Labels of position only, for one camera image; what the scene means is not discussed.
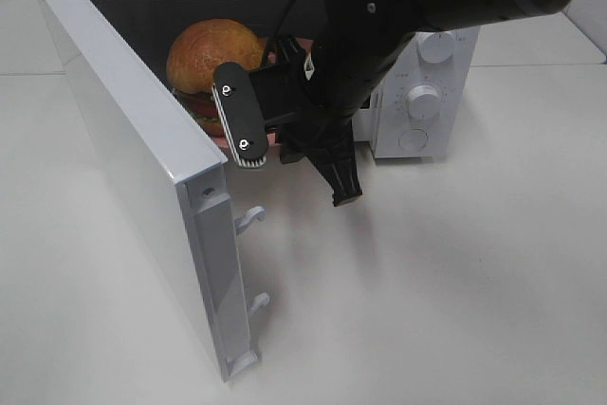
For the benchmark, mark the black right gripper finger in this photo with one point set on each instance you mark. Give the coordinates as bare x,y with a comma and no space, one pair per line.
325,137
240,115

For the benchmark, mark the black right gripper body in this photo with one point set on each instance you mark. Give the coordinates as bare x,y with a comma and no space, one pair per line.
309,96

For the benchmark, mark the pink round plate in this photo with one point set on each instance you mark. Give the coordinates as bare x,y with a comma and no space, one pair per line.
272,81

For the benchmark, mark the burger with sesame-free bun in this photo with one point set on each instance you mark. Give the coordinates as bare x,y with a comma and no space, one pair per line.
193,58

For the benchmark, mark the round white door button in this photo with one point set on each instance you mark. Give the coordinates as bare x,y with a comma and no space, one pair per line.
413,141

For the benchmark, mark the white microwave door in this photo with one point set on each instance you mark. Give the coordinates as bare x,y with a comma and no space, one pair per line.
168,174

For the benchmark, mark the white timer knob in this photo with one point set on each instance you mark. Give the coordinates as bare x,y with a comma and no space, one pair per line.
423,102

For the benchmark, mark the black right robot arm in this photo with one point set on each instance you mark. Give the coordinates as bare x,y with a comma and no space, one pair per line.
385,27

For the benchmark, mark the upper white power knob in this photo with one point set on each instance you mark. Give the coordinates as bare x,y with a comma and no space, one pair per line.
435,47

